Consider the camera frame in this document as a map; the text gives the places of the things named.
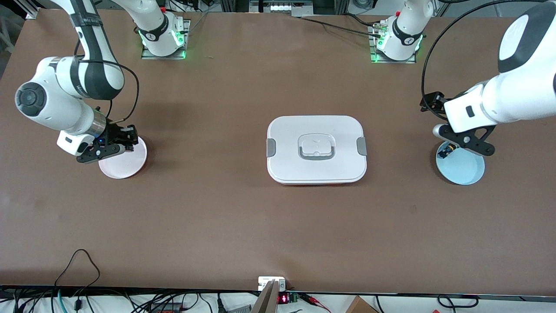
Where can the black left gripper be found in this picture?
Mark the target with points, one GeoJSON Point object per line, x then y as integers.
{"type": "Point", "coordinates": [435, 103]}

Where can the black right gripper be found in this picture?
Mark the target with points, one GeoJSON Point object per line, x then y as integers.
{"type": "Point", "coordinates": [115, 134]}

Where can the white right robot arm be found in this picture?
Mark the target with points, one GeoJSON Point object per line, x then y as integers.
{"type": "Point", "coordinates": [56, 108]}

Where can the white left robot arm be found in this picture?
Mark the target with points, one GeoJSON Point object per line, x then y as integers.
{"type": "Point", "coordinates": [521, 95]}

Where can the pink plate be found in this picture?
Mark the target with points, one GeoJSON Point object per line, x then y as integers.
{"type": "Point", "coordinates": [124, 167]}

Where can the light blue plate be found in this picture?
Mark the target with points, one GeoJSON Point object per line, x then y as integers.
{"type": "Point", "coordinates": [462, 169]}

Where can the aluminium corner profile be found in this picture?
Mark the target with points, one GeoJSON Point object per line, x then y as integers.
{"type": "Point", "coordinates": [28, 11]}

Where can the small white box device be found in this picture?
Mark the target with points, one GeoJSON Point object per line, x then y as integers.
{"type": "Point", "coordinates": [265, 282]}

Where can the grey aluminium bar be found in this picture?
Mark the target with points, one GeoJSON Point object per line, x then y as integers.
{"type": "Point", "coordinates": [265, 302]}

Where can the brown cardboard box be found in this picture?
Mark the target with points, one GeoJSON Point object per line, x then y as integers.
{"type": "Point", "coordinates": [360, 306]}

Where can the red digit display module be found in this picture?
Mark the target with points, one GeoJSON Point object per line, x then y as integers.
{"type": "Point", "coordinates": [283, 298]}

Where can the red black clip lead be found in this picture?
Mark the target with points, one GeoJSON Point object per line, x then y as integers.
{"type": "Point", "coordinates": [310, 298]}

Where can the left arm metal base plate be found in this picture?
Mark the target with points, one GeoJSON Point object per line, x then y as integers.
{"type": "Point", "coordinates": [408, 61]}

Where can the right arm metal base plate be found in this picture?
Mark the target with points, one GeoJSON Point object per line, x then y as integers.
{"type": "Point", "coordinates": [147, 57]}

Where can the aluminium frame with power strip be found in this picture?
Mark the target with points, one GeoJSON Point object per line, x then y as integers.
{"type": "Point", "coordinates": [282, 6]}

